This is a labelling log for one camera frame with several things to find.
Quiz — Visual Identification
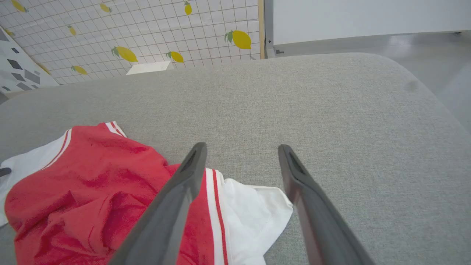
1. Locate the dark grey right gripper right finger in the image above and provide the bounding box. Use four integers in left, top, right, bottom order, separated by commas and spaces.
277, 144, 376, 265

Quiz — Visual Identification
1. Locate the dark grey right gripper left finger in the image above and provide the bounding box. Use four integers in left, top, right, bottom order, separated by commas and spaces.
108, 142, 208, 265

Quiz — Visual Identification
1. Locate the red and white jersey shirt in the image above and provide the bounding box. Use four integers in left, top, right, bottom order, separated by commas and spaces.
0, 121, 294, 265

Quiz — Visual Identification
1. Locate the grey terrazzo print panel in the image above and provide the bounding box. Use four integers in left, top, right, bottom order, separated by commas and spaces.
0, 26, 60, 95

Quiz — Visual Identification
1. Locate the white rectangular box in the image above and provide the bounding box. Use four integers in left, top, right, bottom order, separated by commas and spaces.
125, 60, 174, 76

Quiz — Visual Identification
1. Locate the lemon print grid panel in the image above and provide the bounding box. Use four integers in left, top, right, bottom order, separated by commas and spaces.
0, 0, 266, 86

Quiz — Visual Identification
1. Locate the grey metal panel stand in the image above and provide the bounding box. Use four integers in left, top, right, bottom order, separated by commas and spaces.
264, 0, 285, 59

